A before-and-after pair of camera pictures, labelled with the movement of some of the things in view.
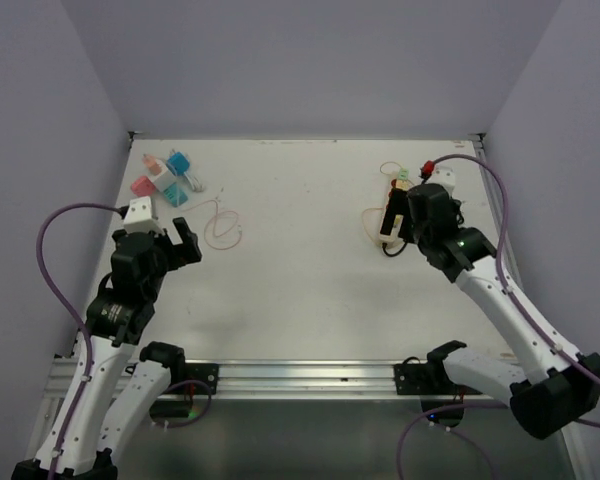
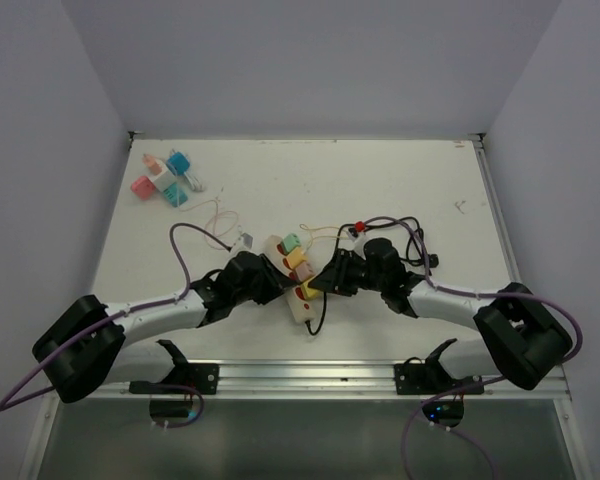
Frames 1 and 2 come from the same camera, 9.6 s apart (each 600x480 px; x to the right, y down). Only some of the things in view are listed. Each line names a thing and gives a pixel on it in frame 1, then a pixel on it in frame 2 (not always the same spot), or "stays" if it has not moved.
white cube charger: [163, 180] stays
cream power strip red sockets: [397, 228] to [302, 310]
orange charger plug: [402, 184] to [296, 257]
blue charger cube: [178, 163] stays
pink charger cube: [142, 186] stays
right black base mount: [442, 400] stays
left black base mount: [187, 378] stays
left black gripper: [188, 247] to [273, 282]
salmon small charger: [151, 163] stays
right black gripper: [399, 204] to [335, 278]
